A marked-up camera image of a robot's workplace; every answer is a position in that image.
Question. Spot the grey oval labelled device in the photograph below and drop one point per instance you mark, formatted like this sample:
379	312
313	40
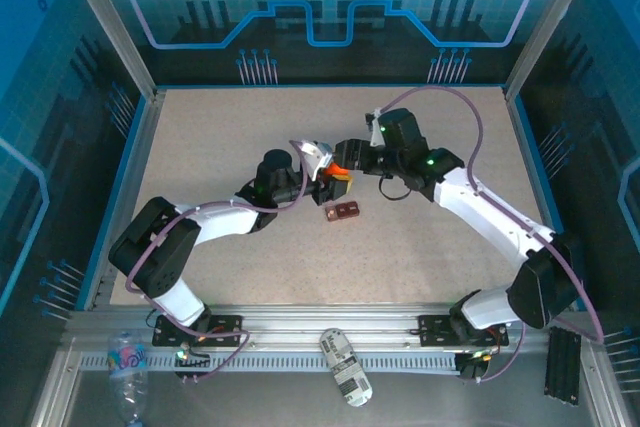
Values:
345	367

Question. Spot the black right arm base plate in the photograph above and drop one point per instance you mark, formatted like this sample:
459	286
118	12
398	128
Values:
435	329

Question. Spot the black ridged bar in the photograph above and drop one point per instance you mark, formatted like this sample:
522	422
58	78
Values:
562	364

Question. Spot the clear plastic water bottle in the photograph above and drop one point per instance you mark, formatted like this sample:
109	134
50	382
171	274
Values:
127	387

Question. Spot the blue aluminium side rail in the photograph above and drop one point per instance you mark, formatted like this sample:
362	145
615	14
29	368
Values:
134	172
546	197

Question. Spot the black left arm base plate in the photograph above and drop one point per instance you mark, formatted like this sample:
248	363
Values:
225	327

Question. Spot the orange pill bottle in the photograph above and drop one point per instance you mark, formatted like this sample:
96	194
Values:
336	169

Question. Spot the dark red pill organizer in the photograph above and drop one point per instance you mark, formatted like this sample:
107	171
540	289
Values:
347	210

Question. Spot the aluminium frame post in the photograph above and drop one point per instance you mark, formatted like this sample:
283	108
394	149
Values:
112	22
551	22

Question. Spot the aluminium base beam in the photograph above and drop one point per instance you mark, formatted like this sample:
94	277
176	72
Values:
325	319

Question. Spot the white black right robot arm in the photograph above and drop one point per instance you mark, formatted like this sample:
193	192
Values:
490	217

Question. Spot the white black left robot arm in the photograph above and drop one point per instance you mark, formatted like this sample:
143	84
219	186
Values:
220	222

